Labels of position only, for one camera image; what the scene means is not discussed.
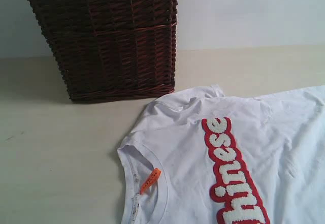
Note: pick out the white t-shirt with red print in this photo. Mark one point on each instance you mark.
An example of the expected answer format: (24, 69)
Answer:
(198, 156)

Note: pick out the dark brown wicker basket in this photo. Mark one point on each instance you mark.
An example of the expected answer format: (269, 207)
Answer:
(111, 50)

